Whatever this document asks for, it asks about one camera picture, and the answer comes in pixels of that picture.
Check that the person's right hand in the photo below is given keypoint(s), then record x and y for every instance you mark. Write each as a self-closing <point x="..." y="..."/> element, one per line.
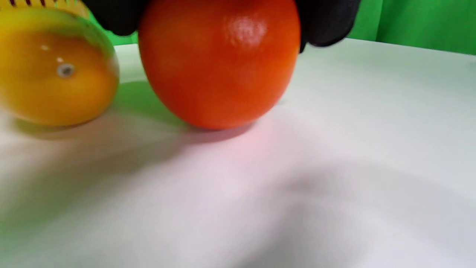
<point x="327" y="22"/>

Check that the orange fruit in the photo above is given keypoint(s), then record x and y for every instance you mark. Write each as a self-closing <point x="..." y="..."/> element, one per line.
<point x="219" y="63"/>

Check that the yellow mango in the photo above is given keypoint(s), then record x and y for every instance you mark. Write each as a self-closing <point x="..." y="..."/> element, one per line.
<point x="52" y="70"/>

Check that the yellow plastic basket container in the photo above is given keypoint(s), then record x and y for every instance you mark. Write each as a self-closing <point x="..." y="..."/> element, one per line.
<point x="48" y="5"/>

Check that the green backdrop cloth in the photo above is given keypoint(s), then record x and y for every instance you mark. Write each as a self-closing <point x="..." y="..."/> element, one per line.
<point x="409" y="22"/>

